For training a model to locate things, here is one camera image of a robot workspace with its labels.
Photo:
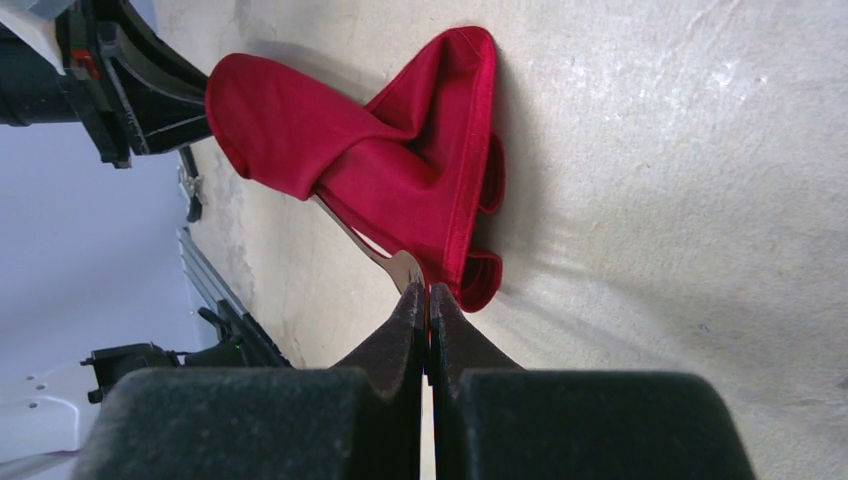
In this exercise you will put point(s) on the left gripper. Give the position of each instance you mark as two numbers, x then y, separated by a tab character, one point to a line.
49	75

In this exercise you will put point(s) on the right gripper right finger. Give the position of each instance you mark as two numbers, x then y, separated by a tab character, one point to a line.
494	419

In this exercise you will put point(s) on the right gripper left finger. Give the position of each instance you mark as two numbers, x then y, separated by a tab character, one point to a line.
358	419

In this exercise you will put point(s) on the gold fork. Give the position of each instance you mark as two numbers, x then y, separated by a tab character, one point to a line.
402	267

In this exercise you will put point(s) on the red cloth napkin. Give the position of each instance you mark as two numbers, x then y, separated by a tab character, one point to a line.
411	170

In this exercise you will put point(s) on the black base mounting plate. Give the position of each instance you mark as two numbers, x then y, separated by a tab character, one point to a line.
241	340

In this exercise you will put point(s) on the aluminium frame rail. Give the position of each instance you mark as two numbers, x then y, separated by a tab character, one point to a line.
204	278

